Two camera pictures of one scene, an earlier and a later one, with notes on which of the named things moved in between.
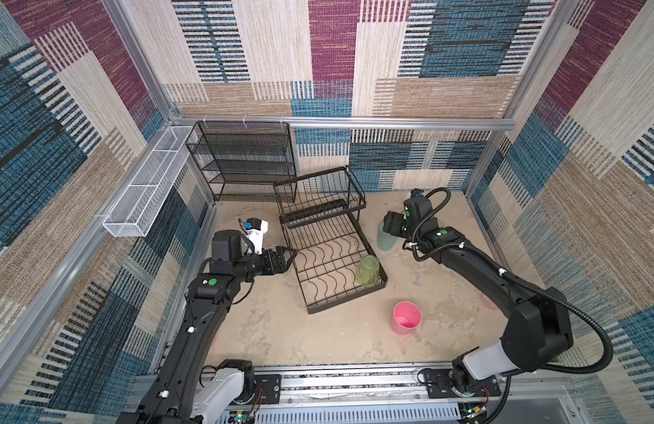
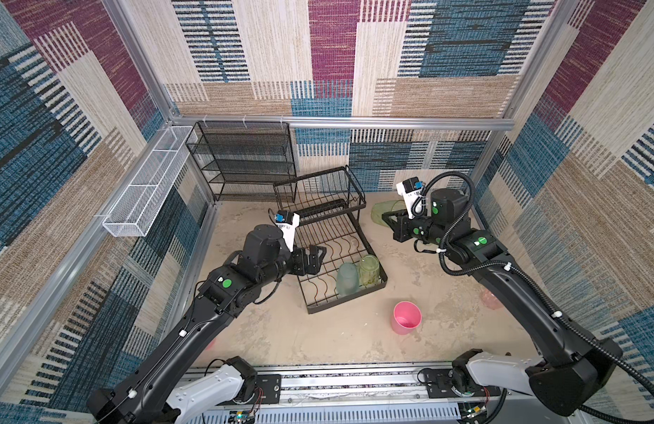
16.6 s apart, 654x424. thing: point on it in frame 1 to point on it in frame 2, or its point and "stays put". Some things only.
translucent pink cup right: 486,301 stays put
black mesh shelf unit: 243,161 stays put
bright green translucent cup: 368,270 stays put
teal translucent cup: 386,240 to 347,278
